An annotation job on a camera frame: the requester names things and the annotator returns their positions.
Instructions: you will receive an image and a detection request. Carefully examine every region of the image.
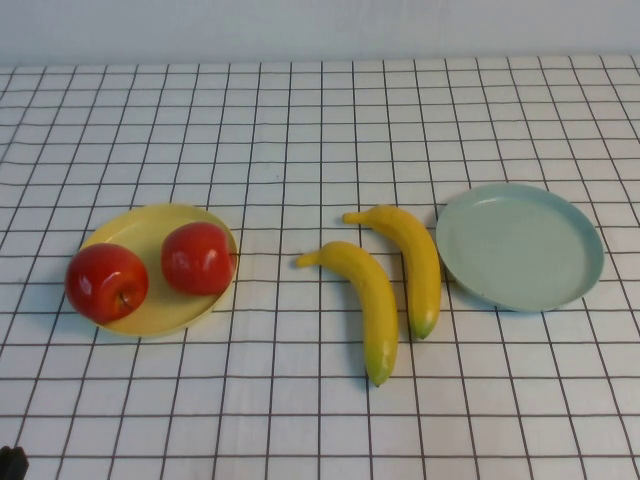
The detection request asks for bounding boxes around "red apple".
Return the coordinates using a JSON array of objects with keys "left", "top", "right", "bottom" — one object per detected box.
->
[
  {"left": 160, "top": 223, "right": 237, "bottom": 296},
  {"left": 65, "top": 243, "right": 150, "bottom": 325}
]

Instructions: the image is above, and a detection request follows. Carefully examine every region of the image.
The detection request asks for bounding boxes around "yellow banana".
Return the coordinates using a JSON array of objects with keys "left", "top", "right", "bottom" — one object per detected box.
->
[
  {"left": 342, "top": 204, "right": 443, "bottom": 341},
  {"left": 296, "top": 241, "right": 400, "bottom": 388}
]

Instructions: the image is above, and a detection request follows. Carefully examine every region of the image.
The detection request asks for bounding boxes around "yellow round plate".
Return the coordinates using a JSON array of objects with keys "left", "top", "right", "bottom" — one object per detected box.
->
[{"left": 79, "top": 201, "right": 240, "bottom": 339}]

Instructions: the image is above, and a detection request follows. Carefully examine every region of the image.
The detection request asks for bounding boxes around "pale blue-green round plate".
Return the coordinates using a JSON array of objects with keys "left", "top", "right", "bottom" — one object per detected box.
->
[{"left": 435, "top": 182, "right": 606, "bottom": 314}]

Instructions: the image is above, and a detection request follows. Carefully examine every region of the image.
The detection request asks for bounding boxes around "white grid-pattern tablecloth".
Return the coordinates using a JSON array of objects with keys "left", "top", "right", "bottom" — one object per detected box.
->
[{"left": 0, "top": 53, "right": 640, "bottom": 480}]

